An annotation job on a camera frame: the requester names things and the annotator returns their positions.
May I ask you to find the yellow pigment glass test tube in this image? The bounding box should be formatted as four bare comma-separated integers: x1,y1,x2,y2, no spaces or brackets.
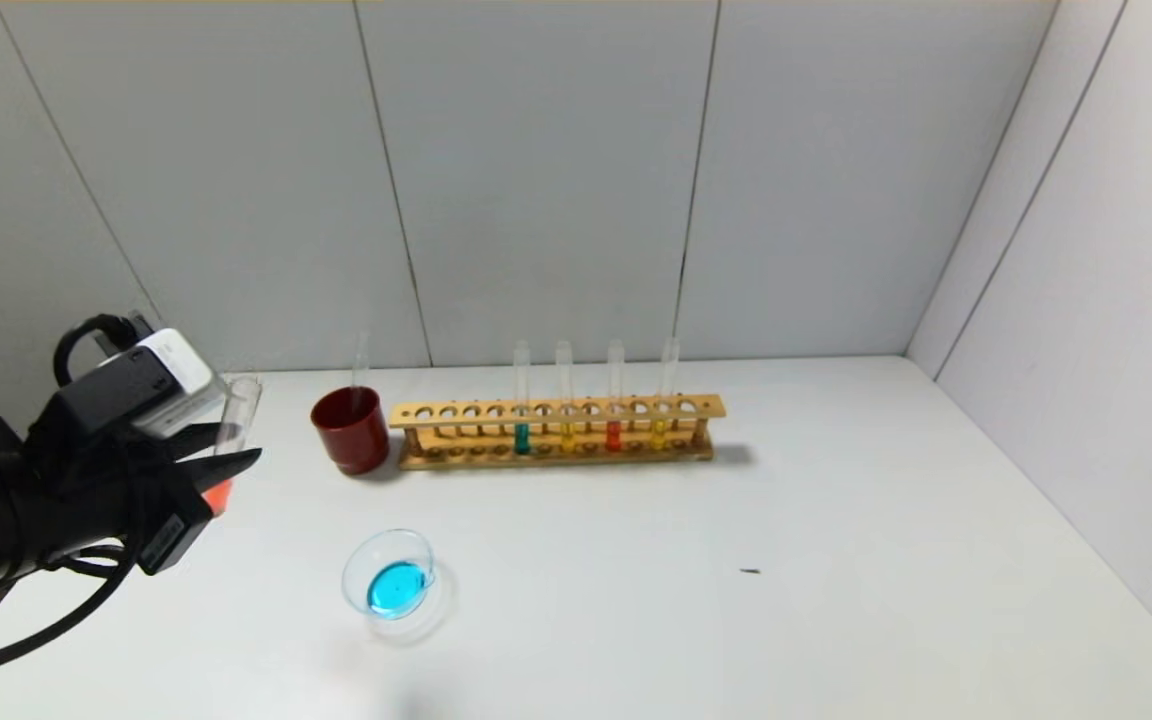
556,341,576,454
650,337,681,451

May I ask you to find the wooden test tube rack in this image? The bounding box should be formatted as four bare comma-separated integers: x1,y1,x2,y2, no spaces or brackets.
389,394,727,471

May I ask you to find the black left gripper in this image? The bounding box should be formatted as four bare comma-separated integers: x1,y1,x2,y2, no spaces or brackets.
9,421,263,577

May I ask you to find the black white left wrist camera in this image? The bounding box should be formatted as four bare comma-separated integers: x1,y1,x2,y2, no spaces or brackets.
51,328,232,441

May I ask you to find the thick black cable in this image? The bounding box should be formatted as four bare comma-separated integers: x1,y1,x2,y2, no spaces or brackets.
0,545,137,686

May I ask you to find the dark red cup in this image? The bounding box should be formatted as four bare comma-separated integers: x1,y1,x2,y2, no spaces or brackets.
311,386,392,477

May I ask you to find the clear glass beaker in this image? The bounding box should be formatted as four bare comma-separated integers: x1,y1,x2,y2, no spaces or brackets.
341,528,457,641

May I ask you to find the red pigment glass test tube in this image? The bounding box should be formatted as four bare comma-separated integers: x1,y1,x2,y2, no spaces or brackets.
607,340,627,452
204,374,265,517

